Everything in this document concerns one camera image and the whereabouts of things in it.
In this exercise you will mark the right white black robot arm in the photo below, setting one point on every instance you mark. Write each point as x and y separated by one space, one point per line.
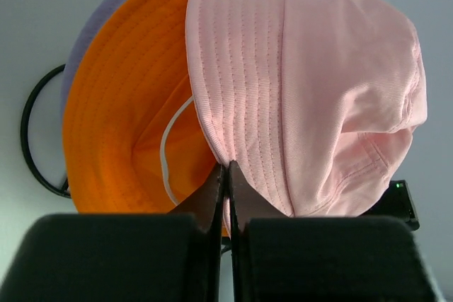
396 202

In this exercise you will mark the orange bucket hat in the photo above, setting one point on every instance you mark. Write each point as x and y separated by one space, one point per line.
131 137

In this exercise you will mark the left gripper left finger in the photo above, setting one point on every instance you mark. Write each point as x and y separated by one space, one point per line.
124 257

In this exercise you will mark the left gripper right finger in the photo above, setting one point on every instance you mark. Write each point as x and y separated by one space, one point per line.
278 258

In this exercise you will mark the pink bucket hat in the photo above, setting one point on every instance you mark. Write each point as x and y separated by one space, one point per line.
316 100

